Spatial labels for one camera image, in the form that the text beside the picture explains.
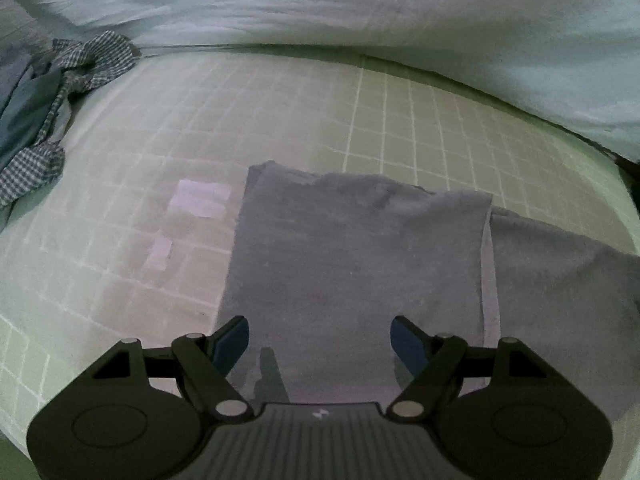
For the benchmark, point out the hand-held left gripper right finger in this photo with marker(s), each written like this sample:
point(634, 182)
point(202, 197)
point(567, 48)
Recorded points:
point(407, 342)

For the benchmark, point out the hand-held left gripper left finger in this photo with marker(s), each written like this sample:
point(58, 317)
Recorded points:
point(231, 342)

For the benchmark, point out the light grey garment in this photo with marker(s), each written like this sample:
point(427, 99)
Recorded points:
point(360, 260)

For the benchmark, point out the small white tape patch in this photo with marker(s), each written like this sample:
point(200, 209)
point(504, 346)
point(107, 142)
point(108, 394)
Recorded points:
point(161, 254)

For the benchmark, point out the large white tape patch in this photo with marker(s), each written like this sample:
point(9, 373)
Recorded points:
point(200, 199)

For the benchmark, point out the blue-grey garment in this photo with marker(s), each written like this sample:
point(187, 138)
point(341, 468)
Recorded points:
point(22, 105)

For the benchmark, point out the checkered garment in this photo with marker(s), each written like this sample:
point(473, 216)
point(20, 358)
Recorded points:
point(92, 57)

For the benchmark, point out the carrot print quilt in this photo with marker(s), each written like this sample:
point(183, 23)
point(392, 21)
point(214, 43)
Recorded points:
point(350, 15)

